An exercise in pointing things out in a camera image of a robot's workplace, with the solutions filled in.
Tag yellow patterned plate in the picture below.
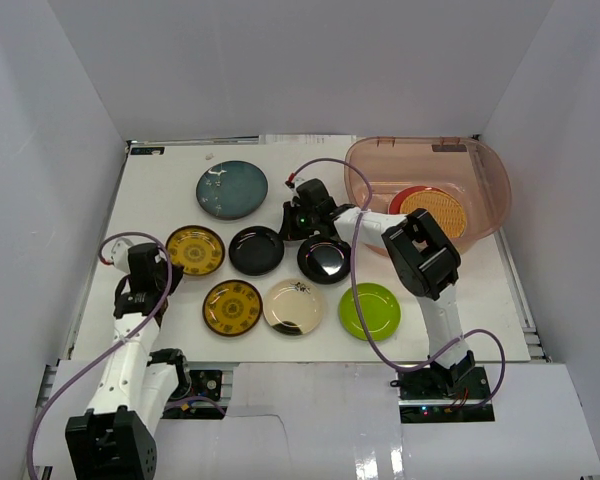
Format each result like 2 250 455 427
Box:
202 279 263 338
166 225 226 277

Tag glossy black plate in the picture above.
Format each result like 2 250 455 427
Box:
297 236 351 285

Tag red and teal plate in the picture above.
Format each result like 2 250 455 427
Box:
387 186 437 214

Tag woven bamboo plate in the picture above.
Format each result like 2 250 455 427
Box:
399 190 467 239

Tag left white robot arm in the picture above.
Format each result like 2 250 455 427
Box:
65 238 192 479

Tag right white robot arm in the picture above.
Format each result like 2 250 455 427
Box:
280 179 475 399

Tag pink translucent plastic bin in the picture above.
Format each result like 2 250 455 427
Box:
344 137 511 253

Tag black plate left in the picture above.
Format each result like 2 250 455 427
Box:
229 226 285 276

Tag dark blue ceramic plate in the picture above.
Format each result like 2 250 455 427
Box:
195 160 268 220

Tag papers at table back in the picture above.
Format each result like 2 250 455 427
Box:
258 134 358 146

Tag cream plate with black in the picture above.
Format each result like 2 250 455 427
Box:
263 278 327 336

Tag lime green plate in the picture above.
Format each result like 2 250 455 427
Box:
338 283 401 342

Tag black label sticker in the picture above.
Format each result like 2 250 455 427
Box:
129 146 165 156

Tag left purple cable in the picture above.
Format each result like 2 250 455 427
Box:
27 232 174 479

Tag purple cable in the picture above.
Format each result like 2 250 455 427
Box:
285 157 507 411
27 232 174 479

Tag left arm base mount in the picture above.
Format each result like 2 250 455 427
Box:
162 370 224 420

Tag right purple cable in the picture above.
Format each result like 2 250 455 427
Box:
285 157 507 411

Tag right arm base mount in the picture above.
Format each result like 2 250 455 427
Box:
389 367 495 424

